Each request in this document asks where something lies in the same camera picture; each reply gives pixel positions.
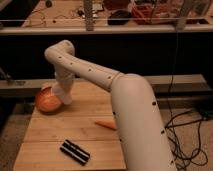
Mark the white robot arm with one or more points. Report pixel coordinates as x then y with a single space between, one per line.
139 123

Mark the orange crate on bench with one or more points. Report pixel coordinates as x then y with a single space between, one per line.
142 14

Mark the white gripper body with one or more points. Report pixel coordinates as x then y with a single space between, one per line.
62 88

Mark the grey metal post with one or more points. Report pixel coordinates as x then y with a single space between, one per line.
88 15

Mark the orange ceramic bowl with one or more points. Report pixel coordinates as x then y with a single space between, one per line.
46 101

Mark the black striped block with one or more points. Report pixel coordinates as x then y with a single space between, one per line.
75 152

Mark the black bag on bench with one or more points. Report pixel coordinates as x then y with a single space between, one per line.
119 17

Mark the metal clamp bracket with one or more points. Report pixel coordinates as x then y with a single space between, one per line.
10 81

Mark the orange carrot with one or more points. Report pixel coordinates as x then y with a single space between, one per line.
110 125

